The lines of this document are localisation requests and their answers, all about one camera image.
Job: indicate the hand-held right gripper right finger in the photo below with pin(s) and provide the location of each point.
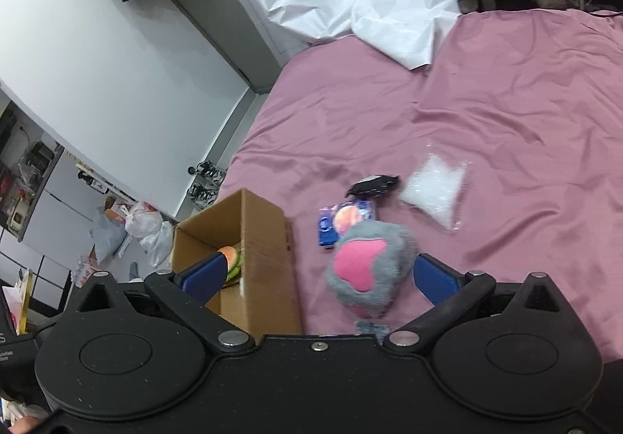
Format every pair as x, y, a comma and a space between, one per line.
434, 280

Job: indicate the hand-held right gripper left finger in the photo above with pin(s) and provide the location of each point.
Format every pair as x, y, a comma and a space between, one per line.
204, 275

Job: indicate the brown cardboard box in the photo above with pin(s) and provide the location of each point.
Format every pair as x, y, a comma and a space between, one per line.
267, 268

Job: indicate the grey pink paw plush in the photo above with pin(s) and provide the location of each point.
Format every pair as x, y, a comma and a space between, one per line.
365, 263

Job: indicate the clear bag of white filling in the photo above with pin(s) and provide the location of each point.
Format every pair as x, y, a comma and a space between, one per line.
435, 193

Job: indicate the blue tissue pack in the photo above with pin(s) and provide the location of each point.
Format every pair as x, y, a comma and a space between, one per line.
331, 225

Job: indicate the burger plush toy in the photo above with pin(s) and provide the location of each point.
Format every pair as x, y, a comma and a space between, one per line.
232, 256

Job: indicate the white plastic bag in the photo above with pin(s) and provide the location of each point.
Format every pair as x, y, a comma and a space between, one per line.
141, 219
159, 244

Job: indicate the small patterned packet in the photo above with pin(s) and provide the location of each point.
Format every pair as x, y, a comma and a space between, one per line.
372, 327

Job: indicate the grey sneaker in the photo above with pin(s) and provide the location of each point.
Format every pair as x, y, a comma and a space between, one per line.
210, 171
202, 194

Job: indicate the grey mailer bag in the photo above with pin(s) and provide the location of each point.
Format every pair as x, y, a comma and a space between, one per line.
108, 239

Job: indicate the orange white carton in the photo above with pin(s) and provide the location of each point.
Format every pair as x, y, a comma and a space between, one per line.
117, 212

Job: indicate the black hair clip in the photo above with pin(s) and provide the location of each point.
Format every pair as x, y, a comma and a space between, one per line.
372, 184

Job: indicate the pink bed sheet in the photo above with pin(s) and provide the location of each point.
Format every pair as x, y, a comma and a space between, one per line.
486, 122

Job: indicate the grey door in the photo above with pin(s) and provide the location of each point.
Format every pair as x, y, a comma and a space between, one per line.
233, 25

